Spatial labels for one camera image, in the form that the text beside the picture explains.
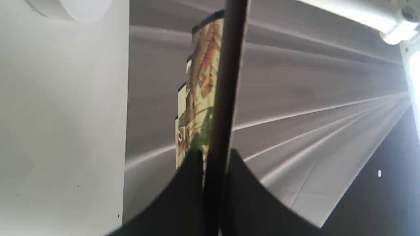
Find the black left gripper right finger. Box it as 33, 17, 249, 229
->
221, 149, 325, 236

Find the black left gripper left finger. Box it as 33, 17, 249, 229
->
109, 149, 205, 236

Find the folding paper fan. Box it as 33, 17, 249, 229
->
175, 0, 249, 236

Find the white desk lamp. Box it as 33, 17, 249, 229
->
25, 0, 419, 142

